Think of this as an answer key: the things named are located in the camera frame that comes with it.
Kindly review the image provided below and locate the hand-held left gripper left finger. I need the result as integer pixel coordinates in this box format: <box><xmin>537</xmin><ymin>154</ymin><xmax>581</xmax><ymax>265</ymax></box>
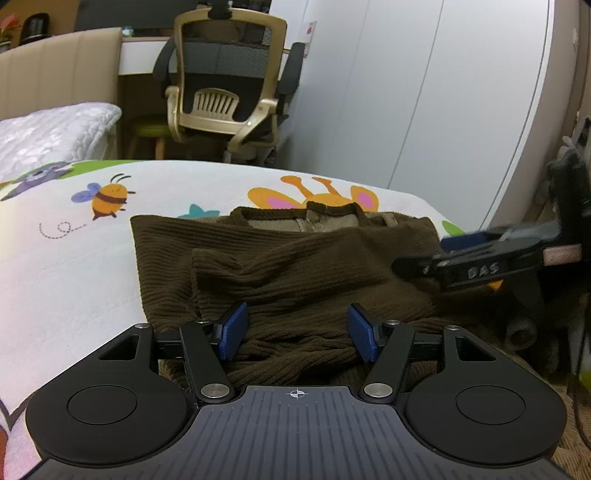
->
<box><xmin>99</xmin><ymin>302</ymin><xmax>250</xmax><ymax>401</ymax></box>

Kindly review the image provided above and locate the black kitchen appliance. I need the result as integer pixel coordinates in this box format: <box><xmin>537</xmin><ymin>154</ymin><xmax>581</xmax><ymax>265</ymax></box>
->
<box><xmin>21</xmin><ymin>14</ymin><xmax>51</xmax><ymax>45</ymax></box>

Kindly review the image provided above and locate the white desk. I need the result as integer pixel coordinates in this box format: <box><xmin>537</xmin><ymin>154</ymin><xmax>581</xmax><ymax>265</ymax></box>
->
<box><xmin>117</xmin><ymin>36</ymin><xmax>172</xmax><ymax>77</ymax></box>

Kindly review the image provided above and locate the cartoon animal printed mat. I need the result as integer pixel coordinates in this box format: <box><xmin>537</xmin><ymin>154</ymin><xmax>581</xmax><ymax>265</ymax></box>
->
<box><xmin>0</xmin><ymin>159</ymin><xmax>467</xmax><ymax>480</ymax></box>

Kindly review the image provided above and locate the black computer monitor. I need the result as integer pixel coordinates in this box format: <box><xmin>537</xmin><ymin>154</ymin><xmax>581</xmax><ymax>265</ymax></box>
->
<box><xmin>76</xmin><ymin>0</ymin><xmax>204</xmax><ymax>33</ymax></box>

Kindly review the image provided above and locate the beige mesh office chair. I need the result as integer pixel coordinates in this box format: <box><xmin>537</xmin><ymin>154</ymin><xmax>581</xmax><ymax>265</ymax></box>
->
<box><xmin>153</xmin><ymin>0</ymin><xmax>308</xmax><ymax>167</ymax></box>

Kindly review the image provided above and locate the beige padded headboard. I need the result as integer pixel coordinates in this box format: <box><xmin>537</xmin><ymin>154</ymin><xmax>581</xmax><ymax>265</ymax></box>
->
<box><xmin>0</xmin><ymin>27</ymin><xmax>123</xmax><ymax>121</ymax></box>

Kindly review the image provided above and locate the potted plant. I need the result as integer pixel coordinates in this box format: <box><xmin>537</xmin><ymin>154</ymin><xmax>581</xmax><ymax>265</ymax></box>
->
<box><xmin>0</xmin><ymin>14</ymin><xmax>21</xmax><ymax>44</ymax></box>

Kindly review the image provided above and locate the green round stool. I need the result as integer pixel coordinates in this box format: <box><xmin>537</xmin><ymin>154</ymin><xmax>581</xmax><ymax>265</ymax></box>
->
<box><xmin>127</xmin><ymin>121</ymin><xmax>174</xmax><ymax>160</ymax></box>

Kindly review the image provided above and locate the brown knit sweater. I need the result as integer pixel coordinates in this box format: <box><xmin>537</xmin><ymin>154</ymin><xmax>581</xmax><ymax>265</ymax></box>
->
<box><xmin>129</xmin><ymin>200</ymin><xmax>591</xmax><ymax>480</ymax></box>

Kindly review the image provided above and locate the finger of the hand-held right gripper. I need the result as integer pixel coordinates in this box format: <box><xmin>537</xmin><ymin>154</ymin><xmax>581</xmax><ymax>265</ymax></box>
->
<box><xmin>392</xmin><ymin>255</ymin><xmax>443</xmax><ymax>280</ymax></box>
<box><xmin>438</xmin><ymin>226</ymin><xmax>511</xmax><ymax>252</ymax></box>

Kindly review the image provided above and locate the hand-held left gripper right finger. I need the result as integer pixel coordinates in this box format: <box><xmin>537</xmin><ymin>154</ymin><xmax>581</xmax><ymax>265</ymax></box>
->
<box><xmin>347</xmin><ymin>302</ymin><xmax>497</xmax><ymax>401</ymax></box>

